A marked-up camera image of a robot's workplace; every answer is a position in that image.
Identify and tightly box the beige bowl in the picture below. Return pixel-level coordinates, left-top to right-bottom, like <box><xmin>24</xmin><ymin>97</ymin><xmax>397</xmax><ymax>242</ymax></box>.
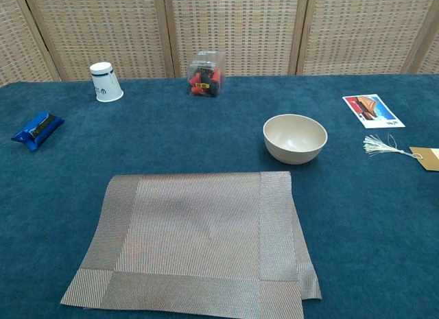
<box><xmin>263</xmin><ymin>113</ymin><xmax>329</xmax><ymax>165</ymax></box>

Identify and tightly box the brown woven placemat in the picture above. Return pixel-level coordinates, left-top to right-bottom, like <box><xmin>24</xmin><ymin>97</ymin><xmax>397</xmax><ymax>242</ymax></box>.
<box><xmin>60</xmin><ymin>170</ymin><xmax>323</xmax><ymax>319</ymax></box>

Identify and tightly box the blue table cloth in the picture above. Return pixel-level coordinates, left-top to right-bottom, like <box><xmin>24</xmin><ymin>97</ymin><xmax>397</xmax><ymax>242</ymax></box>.
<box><xmin>0</xmin><ymin>73</ymin><xmax>439</xmax><ymax>319</ymax></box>

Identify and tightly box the clear box of clips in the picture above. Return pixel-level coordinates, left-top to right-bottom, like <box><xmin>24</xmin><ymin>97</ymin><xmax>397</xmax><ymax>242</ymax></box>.
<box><xmin>187</xmin><ymin>50</ymin><xmax>226</xmax><ymax>98</ymax></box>

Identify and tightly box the white paper cup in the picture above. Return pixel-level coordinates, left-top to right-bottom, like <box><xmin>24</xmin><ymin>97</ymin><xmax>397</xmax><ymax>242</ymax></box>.
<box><xmin>89</xmin><ymin>62</ymin><xmax>124</xmax><ymax>103</ymax></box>

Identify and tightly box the picture postcard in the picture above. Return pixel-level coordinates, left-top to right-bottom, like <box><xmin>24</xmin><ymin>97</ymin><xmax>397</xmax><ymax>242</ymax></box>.
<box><xmin>342</xmin><ymin>93</ymin><xmax>406</xmax><ymax>129</ymax></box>

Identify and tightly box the woven folding screen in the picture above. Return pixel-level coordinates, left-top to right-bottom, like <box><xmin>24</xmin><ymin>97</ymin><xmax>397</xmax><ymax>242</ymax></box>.
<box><xmin>0</xmin><ymin>0</ymin><xmax>439</xmax><ymax>87</ymax></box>

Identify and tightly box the blue snack packet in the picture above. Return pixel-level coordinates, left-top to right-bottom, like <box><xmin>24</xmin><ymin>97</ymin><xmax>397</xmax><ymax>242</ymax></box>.
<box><xmin>10</xmin><ymin>111</ymin><xmax>65</xmax><ymax>152</ymax></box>

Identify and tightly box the kraft bookmark with tassel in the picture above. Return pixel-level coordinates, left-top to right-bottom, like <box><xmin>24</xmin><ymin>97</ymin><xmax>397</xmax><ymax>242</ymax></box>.
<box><xmin>362</xmin><ymin>133</ymin><xmax>439</xmax><ymax>172</ymax></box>

